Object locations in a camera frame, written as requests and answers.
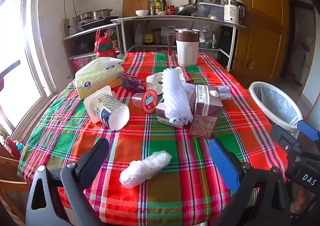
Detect white metal kitchen rack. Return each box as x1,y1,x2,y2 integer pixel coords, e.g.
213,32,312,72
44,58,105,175
111,15,247,72

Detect black rice cooker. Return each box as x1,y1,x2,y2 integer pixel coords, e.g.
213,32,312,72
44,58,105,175
72,38,93,54

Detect clear bin liner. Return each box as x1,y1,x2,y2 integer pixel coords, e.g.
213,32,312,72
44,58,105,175
252,85,300,125

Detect steel steamer pot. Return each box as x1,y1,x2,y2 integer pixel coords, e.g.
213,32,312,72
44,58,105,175
73,9,113,22

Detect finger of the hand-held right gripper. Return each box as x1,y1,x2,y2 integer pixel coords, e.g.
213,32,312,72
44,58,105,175
297,120,320,142
271,124,303,154

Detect yellow white tissue pack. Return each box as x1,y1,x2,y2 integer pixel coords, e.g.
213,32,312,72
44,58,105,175
75,57,125,100

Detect low grey shelf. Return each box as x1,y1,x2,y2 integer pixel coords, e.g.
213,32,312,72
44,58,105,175
62,23,121,67

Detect plaid tablecloth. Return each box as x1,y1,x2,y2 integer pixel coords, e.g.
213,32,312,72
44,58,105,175
17,52,288,226

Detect white power strip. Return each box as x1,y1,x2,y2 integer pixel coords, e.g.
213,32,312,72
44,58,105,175
62,18,70,39

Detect window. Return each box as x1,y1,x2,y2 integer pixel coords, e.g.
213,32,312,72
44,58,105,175
0,0,59,141

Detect red antler water bottle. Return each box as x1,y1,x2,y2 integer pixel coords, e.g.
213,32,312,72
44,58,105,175
94,29,118,59

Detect wooden door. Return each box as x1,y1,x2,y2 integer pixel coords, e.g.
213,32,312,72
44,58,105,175
231,0,292,87

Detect bamboo cutting board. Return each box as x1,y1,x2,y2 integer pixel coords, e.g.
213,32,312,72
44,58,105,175
122,0,150,17

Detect black induction cooker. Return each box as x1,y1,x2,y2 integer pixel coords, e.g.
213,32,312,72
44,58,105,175
76,17,119,29

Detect wooden chair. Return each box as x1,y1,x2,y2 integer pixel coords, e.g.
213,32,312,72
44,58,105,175
0,141,33,226

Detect purple snack wrapper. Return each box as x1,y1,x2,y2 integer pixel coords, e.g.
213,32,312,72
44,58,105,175
122,72,146,93

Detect white paper bag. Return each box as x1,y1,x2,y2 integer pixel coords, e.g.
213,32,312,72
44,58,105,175
146,66,187,92

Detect white yogurt cup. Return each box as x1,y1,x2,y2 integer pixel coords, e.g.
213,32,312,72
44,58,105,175
83,85,130,131

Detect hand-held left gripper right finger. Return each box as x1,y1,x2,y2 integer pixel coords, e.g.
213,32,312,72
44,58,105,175
208,138,292,226

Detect black tall appliance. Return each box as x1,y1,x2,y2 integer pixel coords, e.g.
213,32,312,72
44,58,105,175
221,26,237,64

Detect white waste bin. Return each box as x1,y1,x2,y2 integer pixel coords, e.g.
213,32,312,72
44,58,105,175
248,81,303,133

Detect clear plastic bag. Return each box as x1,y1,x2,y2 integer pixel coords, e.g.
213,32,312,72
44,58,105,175
119,150,173,189

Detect steel frying pan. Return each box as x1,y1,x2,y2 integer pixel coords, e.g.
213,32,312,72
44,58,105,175
175,0,199,16

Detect white and brown lidded mug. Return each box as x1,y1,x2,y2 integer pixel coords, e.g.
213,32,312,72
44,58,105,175
167,28,201,66

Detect clear plastic storage box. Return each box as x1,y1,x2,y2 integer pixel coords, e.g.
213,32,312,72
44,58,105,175
197,3,225,20

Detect person's right hand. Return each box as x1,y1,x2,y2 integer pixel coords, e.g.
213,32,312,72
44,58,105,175
292,187,316,214

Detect white electric kettle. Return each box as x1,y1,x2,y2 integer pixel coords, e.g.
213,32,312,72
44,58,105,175
223,0,247,25

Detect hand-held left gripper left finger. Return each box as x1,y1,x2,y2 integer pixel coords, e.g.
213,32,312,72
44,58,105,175
25,138,110,226

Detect white foam fruit net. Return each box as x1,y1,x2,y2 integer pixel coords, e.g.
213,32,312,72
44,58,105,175
161,69,194,125

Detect lavender foam fruit net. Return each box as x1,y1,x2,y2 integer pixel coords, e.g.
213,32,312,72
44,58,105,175
217,85,232,100

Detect brown milk carton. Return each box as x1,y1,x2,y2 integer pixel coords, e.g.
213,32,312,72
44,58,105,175
189,84,223,138

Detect jelly cup with red lid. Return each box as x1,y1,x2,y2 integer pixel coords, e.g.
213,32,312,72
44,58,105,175
132,89,159,115

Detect green printed food bag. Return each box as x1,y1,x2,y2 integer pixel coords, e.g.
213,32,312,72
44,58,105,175
199,29,218,49

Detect plastic oil jug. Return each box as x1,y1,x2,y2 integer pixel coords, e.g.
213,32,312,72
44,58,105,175
160,25,176,44

